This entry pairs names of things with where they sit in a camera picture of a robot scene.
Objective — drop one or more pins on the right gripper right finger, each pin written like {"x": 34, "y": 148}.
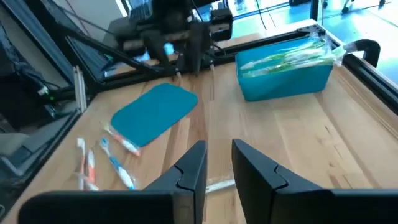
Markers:
{"x": 258, "y": 186}

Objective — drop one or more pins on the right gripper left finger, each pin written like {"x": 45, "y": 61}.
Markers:
{"x": 186, "y": 186}

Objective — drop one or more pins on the blue toothbrush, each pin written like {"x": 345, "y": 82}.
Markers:
{"x": 219, "y": 185}
{"x": 119, "y": 169}

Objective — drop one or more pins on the green toothbrush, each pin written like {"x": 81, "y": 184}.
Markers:
{"x": 311, "y": 60}
{"x": 280, "y": 58}
{"x": 298, "y": 65}
{"x": 323, "y": 46}
{"x": 289, "y": 63}

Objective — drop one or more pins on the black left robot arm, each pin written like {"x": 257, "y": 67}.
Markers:
{"x": 174, "y": 21}

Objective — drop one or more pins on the teal plastic lid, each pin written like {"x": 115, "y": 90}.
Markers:
{"x": 152, "y": 115}

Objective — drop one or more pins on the teal plastic bin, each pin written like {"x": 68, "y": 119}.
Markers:
{"x": 280, "y": 87}

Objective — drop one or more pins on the black table clamp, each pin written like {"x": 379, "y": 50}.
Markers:
{"x": 370, "y": 46}

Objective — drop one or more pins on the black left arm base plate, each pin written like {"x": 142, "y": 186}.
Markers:
{"x": 192, "y": 67}

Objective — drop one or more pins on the silver aluminium bracket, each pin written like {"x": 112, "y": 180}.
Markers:
{"x": 80, "y": 90}

